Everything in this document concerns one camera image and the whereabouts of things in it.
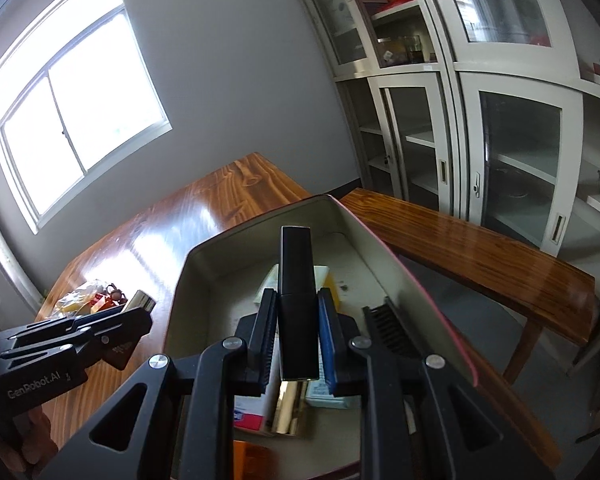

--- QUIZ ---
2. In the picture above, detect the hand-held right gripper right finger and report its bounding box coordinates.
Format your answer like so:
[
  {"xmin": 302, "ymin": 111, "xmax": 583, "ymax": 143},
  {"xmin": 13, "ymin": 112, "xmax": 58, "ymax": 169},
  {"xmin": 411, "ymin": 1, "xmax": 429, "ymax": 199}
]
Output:
[{"xmin": 317, "ymin": 287, "xmax": 556, "ymax": 480}]

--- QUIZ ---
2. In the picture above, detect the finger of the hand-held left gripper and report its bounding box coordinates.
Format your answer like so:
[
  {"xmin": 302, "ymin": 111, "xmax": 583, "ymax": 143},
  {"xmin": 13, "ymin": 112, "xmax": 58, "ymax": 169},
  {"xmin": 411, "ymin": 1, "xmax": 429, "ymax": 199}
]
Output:
[
  {"xmin": 0, "ymin": 307, "xmax": 153, "ymax": 366},
  {"xmin": 0, "ymin": 306, "xmax": 131, "ymax": 346}
]

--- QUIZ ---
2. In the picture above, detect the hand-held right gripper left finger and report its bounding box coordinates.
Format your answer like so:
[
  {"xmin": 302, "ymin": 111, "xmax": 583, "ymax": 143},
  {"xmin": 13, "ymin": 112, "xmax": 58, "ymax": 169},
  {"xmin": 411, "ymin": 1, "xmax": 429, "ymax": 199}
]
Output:
[{"xmin": 40, "ymin": 287, "xmax": 280, "ymax": 480}]

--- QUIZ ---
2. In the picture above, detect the black lipstick case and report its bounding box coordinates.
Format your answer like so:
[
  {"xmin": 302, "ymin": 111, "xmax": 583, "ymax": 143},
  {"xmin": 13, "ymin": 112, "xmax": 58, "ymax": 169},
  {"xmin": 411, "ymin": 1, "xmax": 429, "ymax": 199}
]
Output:
[{"xmin": 278, "ymin": 226, "xmax": 321, "ymax": 381}]

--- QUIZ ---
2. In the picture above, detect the clear plastic bag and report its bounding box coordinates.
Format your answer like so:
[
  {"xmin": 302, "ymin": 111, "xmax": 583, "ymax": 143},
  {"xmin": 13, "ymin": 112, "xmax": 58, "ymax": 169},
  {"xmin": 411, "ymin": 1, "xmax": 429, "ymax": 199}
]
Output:
[{"xmin": 55, "ymin": 279, "xmax": 111, "ymax": 316}]

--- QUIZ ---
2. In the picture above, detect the light blue carton box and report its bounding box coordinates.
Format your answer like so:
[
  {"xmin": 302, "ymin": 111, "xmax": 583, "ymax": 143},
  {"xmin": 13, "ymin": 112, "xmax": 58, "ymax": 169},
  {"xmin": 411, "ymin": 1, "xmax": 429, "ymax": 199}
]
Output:
[{"xmin": 305, "ymin": 345, "xmax": 363, "ymax": 409}]

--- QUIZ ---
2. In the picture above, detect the pink storage box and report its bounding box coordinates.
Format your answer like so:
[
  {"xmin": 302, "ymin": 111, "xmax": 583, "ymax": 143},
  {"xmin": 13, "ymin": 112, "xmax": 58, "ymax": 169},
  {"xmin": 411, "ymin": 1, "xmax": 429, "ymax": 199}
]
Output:
[{"xmin": 162, "ymin": 194, "xmax": 481, "ymax": 480}]

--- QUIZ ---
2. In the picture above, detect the person's left hand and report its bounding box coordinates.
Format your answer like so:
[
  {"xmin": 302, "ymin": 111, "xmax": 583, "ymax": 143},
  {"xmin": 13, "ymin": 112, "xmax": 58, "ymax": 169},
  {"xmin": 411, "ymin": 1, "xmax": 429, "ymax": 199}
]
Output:
[{"xmin": 10, "ymin": 402, "xmax": 56, "ymax": 476}]

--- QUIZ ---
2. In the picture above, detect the black comb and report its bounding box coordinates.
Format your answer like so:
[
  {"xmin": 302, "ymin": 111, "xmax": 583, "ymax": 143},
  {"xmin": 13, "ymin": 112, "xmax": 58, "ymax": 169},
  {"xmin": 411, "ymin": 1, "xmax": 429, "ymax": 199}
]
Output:
[{"xmin": 362, "ymin": 297, "xmax": 416, "ymax": 356}]

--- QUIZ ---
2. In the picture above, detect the gold tube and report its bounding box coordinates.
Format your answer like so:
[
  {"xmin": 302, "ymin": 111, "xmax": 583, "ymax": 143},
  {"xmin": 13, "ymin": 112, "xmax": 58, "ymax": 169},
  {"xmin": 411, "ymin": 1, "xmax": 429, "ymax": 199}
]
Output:
[{"xmin": 271, "ymin": 380, "xmax": 308, "ymax": 436}]

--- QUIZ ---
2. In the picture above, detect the white pink carton box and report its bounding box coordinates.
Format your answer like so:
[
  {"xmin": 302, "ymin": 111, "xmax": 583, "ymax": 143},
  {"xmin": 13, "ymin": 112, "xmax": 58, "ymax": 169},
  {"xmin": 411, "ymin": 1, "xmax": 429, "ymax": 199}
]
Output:
[{"xmin": 232, "ymin": 392, "xmax": 276, "ymax": 436}]

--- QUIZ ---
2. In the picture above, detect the wooden desk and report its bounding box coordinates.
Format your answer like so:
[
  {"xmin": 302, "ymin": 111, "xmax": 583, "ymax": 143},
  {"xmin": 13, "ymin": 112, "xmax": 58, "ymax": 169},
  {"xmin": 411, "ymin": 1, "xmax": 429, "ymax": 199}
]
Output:
[{"xmin": 32, "ymin": 152, "xmax": 563, "ymax": 480}]

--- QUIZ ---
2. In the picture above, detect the wooden bench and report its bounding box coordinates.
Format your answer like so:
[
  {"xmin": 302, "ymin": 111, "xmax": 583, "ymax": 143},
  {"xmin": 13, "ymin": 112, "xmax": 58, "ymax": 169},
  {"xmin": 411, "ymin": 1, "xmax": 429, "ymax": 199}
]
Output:
[{"xmin": 339, "ymin": 187, "xmax": 598, "ymax": 386}]

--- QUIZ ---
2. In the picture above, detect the window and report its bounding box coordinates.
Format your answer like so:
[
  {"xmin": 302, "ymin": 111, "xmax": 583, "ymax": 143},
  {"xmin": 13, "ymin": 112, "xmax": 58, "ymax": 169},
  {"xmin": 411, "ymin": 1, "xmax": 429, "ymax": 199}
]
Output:
[{"xmin": 0, "ymin": 7, "xmax": 173, "ymax": 233}]

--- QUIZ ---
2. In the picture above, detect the white glass door cabinet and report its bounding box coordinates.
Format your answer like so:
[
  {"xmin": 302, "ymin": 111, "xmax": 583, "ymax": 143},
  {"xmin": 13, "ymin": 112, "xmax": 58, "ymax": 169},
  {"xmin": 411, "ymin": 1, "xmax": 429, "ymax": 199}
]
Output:
[{"xmin": 285, "ymin": 0, "xmax": 600, "ymax": 376}]

